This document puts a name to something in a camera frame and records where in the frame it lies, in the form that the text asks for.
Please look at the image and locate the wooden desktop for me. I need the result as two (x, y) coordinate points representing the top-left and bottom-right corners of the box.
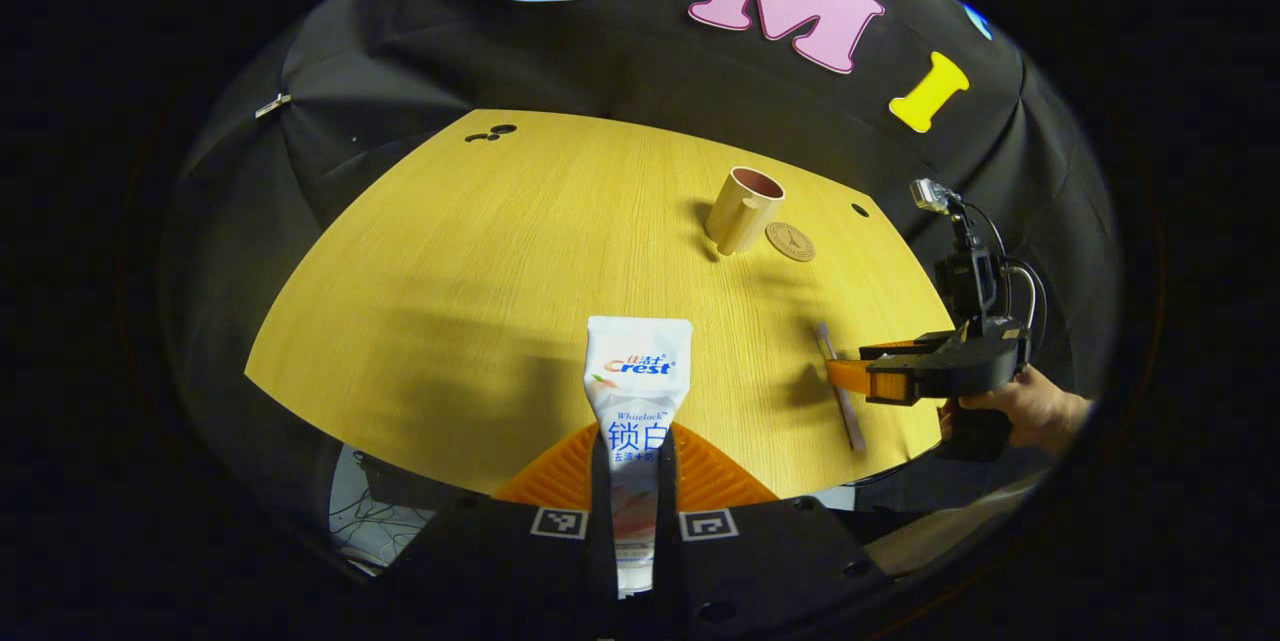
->
(245, 109), (956, 504)

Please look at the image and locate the tangle of black cables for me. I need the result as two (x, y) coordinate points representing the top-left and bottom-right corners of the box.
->
(330, 446), (451, 570)

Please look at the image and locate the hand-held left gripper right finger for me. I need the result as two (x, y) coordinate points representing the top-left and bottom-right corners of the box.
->
(655, 421), (891, 641)

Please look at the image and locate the black camera cable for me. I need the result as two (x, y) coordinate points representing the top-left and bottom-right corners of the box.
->
(962, 203), (1049, 334)

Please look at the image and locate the white toothbrush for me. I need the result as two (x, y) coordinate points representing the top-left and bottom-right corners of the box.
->
(815, 322), (867, 453)

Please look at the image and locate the white toothpaste tube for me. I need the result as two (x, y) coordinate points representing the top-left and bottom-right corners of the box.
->
(584, 315), (694, 597)

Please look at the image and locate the beige cup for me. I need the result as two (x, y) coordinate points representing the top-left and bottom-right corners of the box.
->
(704, 166), (786, 258)

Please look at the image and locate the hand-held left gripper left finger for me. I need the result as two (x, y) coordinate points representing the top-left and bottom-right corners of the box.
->
(395, 421), (617, 641)

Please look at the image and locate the round brown coaster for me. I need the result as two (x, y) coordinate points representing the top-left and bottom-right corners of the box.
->
(765, 221), (816, 263)

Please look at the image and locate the black backdrop cloth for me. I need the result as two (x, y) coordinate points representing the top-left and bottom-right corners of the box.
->
(160, 0), (1123, 547)

